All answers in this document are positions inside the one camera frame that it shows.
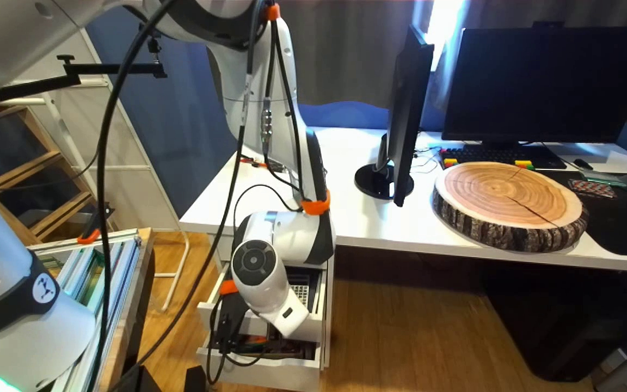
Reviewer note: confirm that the white drawer unit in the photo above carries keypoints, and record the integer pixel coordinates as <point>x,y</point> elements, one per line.
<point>244,349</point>

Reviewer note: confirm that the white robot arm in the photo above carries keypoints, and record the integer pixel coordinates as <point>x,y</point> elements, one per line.
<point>42,329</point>

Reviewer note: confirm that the black computer monitor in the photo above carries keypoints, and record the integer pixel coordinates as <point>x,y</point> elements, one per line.
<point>387,177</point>

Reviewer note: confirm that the wood slice cushion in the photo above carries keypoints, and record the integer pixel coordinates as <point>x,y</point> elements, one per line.
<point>508,207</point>

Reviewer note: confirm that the black keyboard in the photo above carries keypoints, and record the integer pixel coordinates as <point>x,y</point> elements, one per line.
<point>536,156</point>

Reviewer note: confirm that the stacked books bin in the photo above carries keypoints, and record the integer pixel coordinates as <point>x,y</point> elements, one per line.
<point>117,279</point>

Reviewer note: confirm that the wooden shelf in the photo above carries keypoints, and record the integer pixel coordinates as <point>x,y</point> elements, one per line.
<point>42,194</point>

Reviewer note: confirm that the black mouse pad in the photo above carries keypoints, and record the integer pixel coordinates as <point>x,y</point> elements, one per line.
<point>606,207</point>

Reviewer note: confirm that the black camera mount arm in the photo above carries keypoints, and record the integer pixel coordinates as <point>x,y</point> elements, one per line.
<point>72,77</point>

